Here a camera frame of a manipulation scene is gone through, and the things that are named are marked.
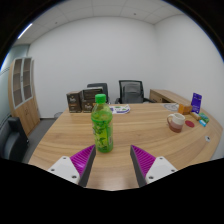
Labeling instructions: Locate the tan snack packet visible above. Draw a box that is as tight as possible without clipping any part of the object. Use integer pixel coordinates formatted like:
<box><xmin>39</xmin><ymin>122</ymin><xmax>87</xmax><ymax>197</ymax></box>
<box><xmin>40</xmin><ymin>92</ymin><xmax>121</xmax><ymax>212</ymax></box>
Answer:
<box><xmin>189</xmin><ymin>111</ymin><xmax>202</xmax><ymax>121</ymax></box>

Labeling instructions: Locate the white and maroon mug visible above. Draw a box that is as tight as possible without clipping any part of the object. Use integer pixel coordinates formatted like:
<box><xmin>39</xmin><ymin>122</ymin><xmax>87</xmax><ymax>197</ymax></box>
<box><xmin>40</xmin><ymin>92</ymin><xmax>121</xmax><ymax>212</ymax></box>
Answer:
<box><xmin>166</xmin><ymin>112</ymin><xmax>186</xmax><ymax>134</ymax></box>

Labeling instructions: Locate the wooden shelf cabinet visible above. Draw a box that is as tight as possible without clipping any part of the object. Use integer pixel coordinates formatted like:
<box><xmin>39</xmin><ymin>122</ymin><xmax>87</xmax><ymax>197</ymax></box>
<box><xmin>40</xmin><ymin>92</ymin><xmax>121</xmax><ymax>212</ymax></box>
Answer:
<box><xmin>8</xmin><ymin>57</ymin><xmax>41</xmax><ymax>136</ymax></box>

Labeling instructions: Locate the long ceiling light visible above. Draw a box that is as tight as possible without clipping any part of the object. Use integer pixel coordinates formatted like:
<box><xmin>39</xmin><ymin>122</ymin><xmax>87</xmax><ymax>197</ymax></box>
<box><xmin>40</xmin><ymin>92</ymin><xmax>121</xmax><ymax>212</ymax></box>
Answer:
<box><xmin>16</xmin><ymin>22</ymin><xmax>34</xmax><ymax>40</ymax></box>

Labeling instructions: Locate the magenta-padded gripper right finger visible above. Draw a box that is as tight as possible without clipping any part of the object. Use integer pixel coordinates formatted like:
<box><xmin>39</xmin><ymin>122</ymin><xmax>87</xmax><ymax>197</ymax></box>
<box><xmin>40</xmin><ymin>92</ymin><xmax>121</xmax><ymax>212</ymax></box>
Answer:
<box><xmin>130</xmin><ymin>144</ymin><xmax>179</xmax><ymax>188</ymax></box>

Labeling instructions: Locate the small dark brown carton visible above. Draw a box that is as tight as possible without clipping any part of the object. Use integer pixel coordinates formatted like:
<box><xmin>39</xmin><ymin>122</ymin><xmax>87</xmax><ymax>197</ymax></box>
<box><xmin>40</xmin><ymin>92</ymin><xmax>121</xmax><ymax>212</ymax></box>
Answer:
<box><xmin>66</xmin><ymin>91</ymin><xmax>83</xmax><ymax>114</ymax></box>

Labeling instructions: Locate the dark office chair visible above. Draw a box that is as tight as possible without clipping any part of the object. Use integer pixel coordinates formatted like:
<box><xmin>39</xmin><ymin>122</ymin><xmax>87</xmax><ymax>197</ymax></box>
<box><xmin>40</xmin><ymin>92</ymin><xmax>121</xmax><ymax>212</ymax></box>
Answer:
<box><xmin>87</xmin><ymin>82</ymin><xmax>110</xmax><ymax>105</ymax></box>

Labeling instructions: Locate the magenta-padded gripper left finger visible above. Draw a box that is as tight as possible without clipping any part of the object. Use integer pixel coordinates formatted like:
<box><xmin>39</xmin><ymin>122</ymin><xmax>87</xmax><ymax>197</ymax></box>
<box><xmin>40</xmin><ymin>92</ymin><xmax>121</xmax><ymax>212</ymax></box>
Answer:
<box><xmin>47</xmin><ymin>144</ymin><xmax>97</xmax><ymax>188</ymax></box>

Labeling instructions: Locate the black leather armchair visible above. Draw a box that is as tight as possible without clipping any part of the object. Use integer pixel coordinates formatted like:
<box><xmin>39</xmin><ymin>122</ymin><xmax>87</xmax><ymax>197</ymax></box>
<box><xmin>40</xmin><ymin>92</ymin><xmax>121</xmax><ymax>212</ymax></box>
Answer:
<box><xmin>0</xmin><ymin>116</ymin><xmax>30</xmax><ymax>163</ymax></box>

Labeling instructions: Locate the wooden side desk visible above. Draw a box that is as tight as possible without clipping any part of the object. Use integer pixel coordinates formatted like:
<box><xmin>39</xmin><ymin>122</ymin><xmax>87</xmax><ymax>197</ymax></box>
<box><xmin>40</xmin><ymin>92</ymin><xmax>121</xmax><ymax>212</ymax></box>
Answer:
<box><xmin>149</xmin><ymin>88</ymin><xmax>191</xmax><ymax>105</ymax></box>

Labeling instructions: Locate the green packet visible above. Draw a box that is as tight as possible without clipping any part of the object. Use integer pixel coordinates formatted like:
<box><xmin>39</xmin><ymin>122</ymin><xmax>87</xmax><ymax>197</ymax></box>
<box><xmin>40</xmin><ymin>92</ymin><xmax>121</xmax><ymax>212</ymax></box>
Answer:
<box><xmin>198</xmin><ymin>112</ymin><xmax>210</xmax><ymax>124</ymax></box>

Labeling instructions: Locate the green drink bottle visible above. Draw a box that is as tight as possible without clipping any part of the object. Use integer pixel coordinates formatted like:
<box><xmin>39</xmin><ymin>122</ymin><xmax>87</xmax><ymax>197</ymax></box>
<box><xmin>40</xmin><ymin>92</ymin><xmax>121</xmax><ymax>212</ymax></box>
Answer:
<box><xmin>90</xmin><ymin>93</ymin><xmax>114</xmax><ymax>154</ymax></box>

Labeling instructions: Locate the purple package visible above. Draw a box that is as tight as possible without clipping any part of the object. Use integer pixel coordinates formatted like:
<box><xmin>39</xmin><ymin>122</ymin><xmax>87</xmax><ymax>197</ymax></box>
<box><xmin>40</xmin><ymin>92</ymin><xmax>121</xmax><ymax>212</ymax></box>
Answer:
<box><xmin>190</xmin><ymin>92</ymin><xmax>203</xmax><ymax>115</ymax></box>

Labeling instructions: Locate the brown printed carton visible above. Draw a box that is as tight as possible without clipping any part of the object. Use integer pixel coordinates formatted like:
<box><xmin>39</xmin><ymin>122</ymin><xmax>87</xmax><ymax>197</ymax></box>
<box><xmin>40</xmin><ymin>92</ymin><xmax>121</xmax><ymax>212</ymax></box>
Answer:
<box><xmin>81</xmin><ymin>99</ymin><xmax>98</xmax><ymax>114</ymax></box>

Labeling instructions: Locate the black mesh office chair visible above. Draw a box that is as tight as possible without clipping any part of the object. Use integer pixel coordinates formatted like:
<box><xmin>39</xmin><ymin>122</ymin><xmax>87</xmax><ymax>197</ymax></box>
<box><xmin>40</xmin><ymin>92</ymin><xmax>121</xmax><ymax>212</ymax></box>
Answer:
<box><xmin>115</xmin><ymin>79</ymin><xmax>155</xmax><ymax>105</ymax></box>

